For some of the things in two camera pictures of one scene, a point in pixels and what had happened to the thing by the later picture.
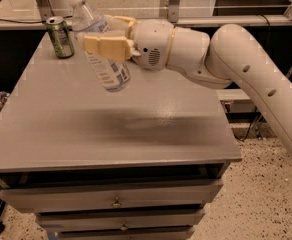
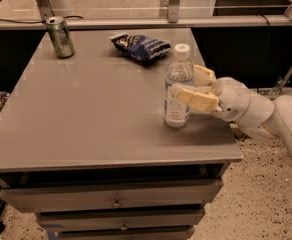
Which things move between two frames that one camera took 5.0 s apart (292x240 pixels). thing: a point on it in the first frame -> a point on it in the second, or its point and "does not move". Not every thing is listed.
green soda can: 60,37 does not move
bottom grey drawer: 124,232 does not move
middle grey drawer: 116,220 does not move
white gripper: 151,41 -> 232,98
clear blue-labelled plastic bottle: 113,73 -> 179,71
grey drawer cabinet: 142,162 does not move
